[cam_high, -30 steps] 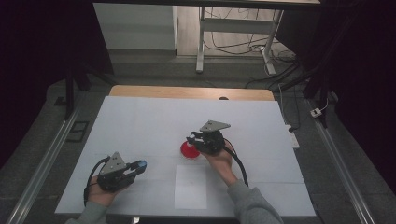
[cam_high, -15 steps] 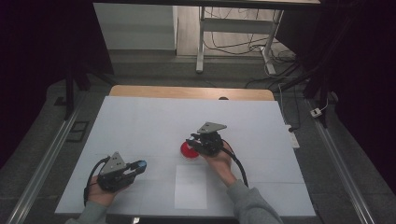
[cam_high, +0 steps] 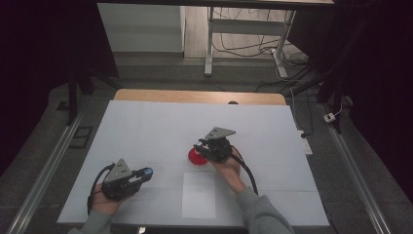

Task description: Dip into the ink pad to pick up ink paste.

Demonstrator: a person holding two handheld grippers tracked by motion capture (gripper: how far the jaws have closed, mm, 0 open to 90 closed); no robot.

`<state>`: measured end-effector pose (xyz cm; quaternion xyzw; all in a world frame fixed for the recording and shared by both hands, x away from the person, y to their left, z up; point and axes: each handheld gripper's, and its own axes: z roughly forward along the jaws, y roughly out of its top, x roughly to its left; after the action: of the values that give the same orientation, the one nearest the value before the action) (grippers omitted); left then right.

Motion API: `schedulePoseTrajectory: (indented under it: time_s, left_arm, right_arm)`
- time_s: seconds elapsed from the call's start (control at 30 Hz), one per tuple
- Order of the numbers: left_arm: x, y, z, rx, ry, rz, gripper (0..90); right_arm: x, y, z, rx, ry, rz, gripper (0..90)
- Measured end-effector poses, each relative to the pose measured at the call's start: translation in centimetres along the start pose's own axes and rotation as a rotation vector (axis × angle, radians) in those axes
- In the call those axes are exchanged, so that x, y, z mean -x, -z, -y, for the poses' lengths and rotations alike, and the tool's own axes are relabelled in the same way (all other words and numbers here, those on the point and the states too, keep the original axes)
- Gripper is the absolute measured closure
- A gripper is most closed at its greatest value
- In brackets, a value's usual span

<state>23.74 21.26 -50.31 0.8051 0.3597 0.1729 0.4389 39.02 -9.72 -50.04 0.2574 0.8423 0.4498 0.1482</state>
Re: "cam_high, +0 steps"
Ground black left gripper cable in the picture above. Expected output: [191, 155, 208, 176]
[86, 163, 117, 216]

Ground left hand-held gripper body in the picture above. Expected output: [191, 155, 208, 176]
[100, 158, 144, 202]

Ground black stand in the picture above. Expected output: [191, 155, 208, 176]
[65, 59, 124, 127]
[291, 19, 361, 135]

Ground white power strip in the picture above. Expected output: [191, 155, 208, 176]
[296, 130, 314, 156]

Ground person's right hand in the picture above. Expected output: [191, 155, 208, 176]
[209, 148, 248, 195]

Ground metal floor rail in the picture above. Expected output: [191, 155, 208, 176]
[319, 103, 393, 234]
[6, 108, 85, 234]

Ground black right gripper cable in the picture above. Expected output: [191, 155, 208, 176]
[229, 144, 259, 196]

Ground round red ink pad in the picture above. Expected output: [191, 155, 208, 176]
[188, 147, 209, 168]

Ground loose floor cables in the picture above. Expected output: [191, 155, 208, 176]
[212, 8, 310, 93]

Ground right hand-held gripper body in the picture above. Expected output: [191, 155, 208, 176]
[202, 127, 237, 165]

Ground white desk frame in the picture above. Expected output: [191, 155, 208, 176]
[204, 6, 297, 79]

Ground white table cover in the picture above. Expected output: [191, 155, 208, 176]
[56, 99, 330, 227]

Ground person's left hand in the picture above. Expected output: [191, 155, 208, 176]
[92, 186, 129, 217]

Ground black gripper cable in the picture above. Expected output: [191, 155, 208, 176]
[86, 163, 117, 216]
[229, 144, 259, 196]

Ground white paper sheet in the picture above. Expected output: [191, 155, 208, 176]
[181, 172, 217, 219]

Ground white cabinet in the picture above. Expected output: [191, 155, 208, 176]
[96, 3, 186, 54]

